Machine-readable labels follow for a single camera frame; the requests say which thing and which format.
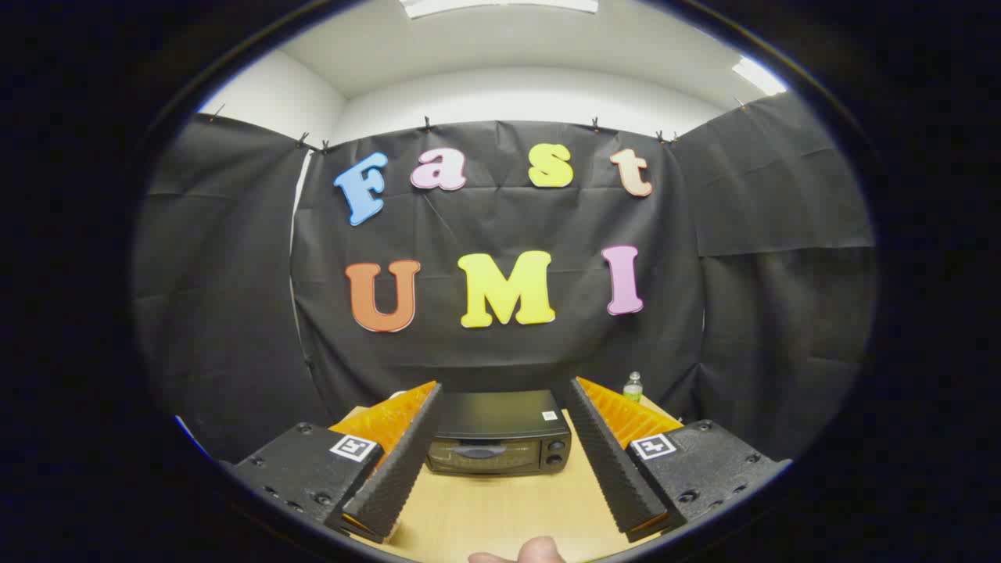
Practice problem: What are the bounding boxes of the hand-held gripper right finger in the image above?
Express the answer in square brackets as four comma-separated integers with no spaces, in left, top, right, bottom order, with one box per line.
[565,377,792,543]

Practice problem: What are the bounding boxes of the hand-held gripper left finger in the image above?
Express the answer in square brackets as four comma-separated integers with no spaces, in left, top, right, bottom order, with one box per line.
[231,381,444,544]

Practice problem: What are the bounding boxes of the black toaster oven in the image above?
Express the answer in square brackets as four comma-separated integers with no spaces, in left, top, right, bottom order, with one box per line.
[426,390,572,478]

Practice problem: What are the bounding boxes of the small ceiling light panel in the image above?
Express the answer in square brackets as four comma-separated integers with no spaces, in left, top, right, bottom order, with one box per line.
[733,56,787,96]

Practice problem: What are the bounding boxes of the long ceiling light panel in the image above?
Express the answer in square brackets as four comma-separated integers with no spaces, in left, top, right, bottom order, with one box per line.
[400,0,599,19]

